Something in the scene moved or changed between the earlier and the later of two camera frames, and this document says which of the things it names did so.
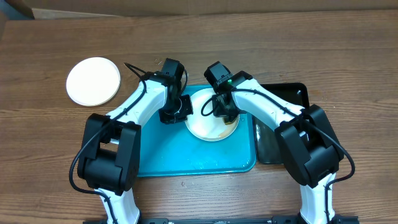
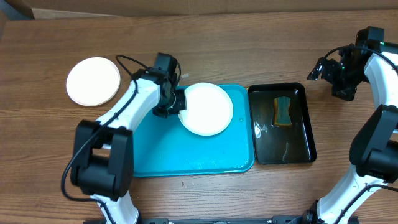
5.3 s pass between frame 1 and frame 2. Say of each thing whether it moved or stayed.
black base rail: stayed
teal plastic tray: stayed
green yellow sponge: moved
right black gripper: moved
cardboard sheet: stayed
